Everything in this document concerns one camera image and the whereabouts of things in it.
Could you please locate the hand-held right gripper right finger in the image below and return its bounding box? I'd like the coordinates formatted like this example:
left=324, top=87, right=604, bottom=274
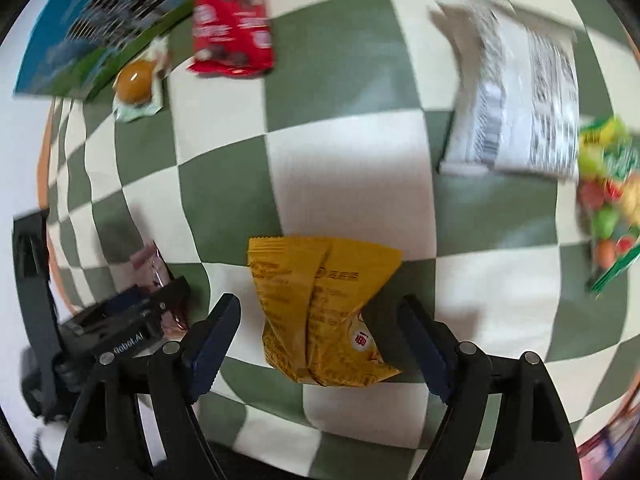
left=397, top=294, right=583, bottom=480

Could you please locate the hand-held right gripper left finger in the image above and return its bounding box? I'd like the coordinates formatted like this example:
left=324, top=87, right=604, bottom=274
left=54, top=294, right=242, bottom=480

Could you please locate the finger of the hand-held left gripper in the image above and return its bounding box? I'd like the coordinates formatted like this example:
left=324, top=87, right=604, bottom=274
left=142, top=276, right=192, bottom=321
left=75, top=285, right=151, bottom=322

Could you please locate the brown snack packet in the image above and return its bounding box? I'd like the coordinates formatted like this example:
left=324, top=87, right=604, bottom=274
left=129, top=241, right=190, bottom=333

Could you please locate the small yellow snack packet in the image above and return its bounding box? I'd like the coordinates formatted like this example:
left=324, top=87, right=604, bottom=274
left=247, top=235, right=404, bottom=388

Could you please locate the printed cardboard box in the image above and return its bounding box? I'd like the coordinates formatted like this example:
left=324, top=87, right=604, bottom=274
left=14, top=0, right=281, bottom=106

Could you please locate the green white checkered blanket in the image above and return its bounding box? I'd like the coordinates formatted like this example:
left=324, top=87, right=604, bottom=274
left=37, top=0, right=640, bottom=466

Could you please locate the packaged braised egg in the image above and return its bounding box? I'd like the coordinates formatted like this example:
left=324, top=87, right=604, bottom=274
left=111, top=37, right=173, bottom=123

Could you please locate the green candy packet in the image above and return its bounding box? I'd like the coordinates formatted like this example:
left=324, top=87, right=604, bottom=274
left=575, top=115, right=640, bottom=295

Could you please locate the white silver printed packet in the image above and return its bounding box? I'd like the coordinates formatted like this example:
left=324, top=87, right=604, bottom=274
left=430, top=0, right=583, bottom=181

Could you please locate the red snack packet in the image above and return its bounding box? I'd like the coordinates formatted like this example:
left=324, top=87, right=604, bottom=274
left=186, top=0, right=276, bottom=78

